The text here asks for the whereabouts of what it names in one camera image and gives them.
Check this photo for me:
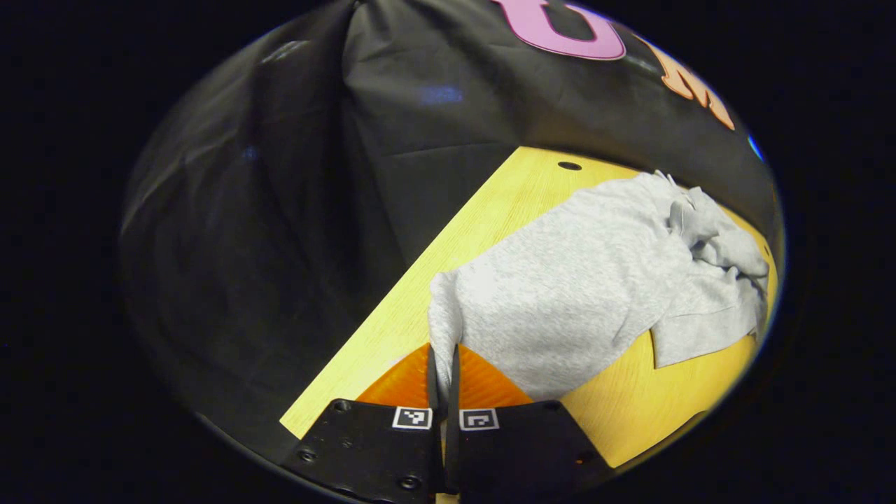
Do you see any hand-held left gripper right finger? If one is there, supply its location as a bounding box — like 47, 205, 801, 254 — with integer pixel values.
444, 343, 617, 499

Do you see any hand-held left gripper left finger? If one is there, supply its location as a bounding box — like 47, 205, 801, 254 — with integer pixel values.
280, 342, 445, 504

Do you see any grey zip-neck sweatshirt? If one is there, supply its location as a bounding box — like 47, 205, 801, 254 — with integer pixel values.
427, 170, 771, 407

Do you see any black backdrop cloth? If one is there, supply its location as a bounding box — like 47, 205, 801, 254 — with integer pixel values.
119, 0, 781, 463

